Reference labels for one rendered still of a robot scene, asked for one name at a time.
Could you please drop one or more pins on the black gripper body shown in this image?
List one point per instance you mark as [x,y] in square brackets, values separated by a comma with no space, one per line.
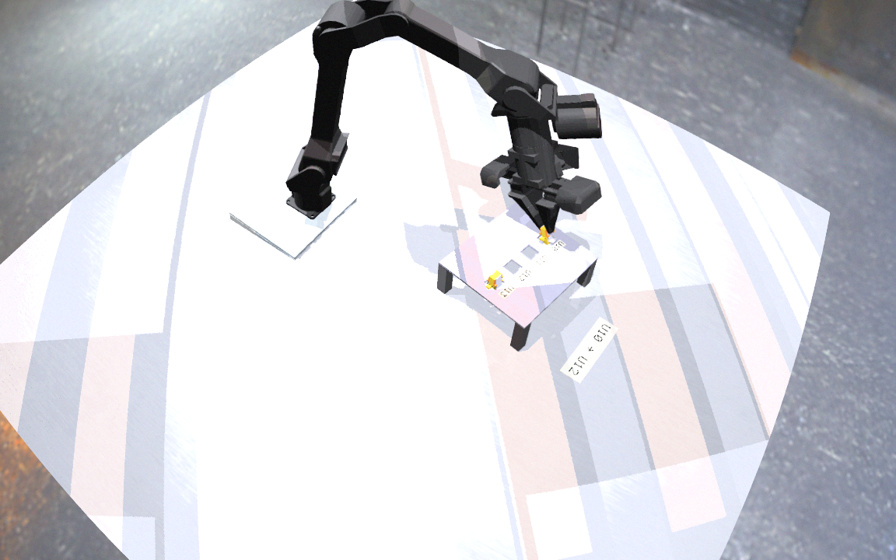
[528,168]

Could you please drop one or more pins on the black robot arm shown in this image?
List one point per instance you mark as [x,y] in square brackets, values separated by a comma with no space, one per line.
[509,78]

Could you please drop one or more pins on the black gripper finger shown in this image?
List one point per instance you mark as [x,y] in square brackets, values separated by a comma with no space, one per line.
[527,203]
[548,211]

